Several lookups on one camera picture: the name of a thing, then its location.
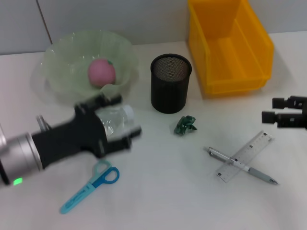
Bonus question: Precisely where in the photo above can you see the pink toy peach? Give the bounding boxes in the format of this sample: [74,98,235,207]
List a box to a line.
[87,59,118,87]

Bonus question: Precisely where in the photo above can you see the black mesh pen holder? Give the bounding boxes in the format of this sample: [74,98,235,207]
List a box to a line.
[150,53,192,115]

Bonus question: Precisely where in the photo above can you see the left arm cable with plugs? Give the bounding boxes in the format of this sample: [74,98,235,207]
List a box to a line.
[35,115,51,132]

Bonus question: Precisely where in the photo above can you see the green plastic wrapper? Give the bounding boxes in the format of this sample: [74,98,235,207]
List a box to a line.
[173,115,199,136]

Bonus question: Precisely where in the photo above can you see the clear green-label water bottle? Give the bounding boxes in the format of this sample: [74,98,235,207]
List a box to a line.
[97,104,135,138]

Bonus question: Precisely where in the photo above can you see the translucent green fruit plate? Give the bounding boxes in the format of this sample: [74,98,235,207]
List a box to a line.
[38,30,140,106]

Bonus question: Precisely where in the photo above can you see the blue cyan scissors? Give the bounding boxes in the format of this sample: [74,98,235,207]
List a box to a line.
[59,160,120,214]

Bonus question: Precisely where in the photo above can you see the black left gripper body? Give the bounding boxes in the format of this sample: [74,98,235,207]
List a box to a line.
[32,102,108,170]

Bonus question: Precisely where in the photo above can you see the yellow plastic bin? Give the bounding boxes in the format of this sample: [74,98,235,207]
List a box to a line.
[187,0,275,97]

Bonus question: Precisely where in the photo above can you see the clear plastic ruler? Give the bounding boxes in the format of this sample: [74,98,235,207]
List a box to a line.
[215,130,275,184]

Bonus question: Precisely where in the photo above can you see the grey white pen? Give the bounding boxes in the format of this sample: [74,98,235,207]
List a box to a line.
[203,146,279,185]

